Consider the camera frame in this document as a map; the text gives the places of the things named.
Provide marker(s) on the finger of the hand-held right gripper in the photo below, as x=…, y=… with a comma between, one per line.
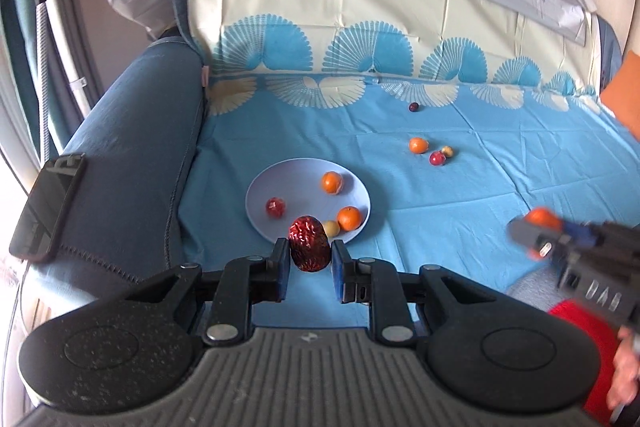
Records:
x=525, y=234

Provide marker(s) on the smooth orange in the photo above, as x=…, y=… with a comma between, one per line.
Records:
x=349, y=218
x=545, y=218
x=418, y=146

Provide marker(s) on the pale sofa tag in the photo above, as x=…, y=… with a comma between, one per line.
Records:
x=204, y=76

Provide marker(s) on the grey cloth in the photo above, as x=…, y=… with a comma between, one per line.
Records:
x=535, y=287

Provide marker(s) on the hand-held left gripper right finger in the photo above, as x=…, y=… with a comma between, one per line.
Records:
x=338, y=272

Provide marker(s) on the person's red garment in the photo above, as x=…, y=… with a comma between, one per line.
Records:
x=585, y=357

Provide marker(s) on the blue fan-print cloth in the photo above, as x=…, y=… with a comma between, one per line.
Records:
x=450, y=197

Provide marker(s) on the white garment steamer stand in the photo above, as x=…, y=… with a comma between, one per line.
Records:
x=60, y=32

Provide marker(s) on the black smartphone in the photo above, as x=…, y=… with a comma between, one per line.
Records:
x=45, y=207

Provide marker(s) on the light blue plate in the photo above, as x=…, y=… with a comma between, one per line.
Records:
x=300, y=187

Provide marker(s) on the white window frame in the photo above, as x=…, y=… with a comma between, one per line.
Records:
x=10, y=132

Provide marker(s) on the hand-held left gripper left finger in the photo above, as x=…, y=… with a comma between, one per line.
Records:
x=282, y=268

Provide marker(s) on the person's right hand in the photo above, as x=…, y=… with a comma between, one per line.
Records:
x=625, y=367

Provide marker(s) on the orange cushion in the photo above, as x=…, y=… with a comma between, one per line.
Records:
x=622, y=89

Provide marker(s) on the dark red jujube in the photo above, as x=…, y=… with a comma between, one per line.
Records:
x=310, y=244

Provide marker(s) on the beige longan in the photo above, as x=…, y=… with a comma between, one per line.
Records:
x=448, y=151
x=332, y=229

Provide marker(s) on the blue sofa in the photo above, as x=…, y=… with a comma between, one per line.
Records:
x=140, y=132

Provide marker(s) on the small dark red fruit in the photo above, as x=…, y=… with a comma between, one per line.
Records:
x=414, y=107

